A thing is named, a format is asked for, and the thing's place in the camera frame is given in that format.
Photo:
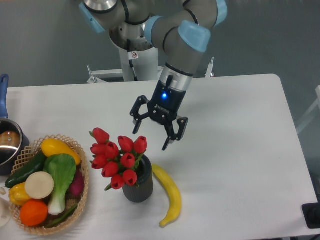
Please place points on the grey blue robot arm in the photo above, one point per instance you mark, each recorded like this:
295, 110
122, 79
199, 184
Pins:
207, 13

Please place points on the green chili pepper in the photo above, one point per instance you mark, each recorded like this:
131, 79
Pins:
62, 218

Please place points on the orange fruit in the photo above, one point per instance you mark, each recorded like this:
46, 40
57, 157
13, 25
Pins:
33, 213

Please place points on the green bok choy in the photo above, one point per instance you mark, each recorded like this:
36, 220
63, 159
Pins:
62, 168

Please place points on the yellow squash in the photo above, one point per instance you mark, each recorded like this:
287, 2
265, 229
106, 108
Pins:
53, 146

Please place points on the red tulip bouquet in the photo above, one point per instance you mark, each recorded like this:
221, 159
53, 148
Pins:
118, 161

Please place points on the green cucumber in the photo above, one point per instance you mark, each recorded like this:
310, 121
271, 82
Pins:
36, 164

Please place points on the woven wicker basket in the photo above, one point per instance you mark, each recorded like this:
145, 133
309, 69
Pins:
71, 202

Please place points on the yellow bell pepper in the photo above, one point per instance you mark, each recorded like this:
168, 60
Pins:
18, 194

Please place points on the blue handled saucepan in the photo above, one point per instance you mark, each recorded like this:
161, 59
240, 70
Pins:
12, 138

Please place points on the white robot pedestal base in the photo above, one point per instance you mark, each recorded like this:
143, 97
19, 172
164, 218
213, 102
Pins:
158, 48

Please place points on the black device at table edge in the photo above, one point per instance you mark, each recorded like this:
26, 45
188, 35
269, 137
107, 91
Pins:
311, 212

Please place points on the small white garlic piece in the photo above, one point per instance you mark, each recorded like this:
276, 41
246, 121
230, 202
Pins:
2, 191

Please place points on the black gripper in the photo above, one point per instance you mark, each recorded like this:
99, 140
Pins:
166, 105

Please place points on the yellow banana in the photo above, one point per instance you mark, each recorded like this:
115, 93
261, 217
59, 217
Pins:
173, 193

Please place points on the purple sweet potato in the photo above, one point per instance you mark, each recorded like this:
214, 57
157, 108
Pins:
77, 186

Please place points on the dark grey ribbed vase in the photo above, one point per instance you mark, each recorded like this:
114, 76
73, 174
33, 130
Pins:
140, 193

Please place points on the white frame at right edge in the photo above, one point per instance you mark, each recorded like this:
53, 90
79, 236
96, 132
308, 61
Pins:
310, 113

